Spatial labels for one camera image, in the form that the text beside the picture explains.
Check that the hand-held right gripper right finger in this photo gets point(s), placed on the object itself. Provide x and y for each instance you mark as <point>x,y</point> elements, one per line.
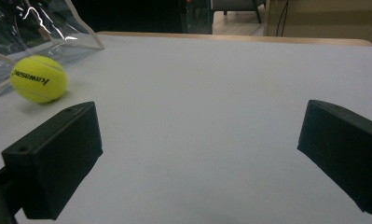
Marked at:
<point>345,149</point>

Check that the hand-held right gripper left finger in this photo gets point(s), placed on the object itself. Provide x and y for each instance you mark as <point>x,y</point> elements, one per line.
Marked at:
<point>54,155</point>

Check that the yellow tennis ball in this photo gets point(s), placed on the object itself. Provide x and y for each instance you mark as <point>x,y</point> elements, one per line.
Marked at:
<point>39,79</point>

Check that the clear plastic bag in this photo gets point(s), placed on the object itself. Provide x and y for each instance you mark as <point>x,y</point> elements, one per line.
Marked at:
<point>34,28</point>

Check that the beige cabinet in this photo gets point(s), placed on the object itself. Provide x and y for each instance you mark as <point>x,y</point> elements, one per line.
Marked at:
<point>326,18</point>

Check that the grey chair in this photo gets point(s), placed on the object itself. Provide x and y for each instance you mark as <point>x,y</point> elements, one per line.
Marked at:
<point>236,6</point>

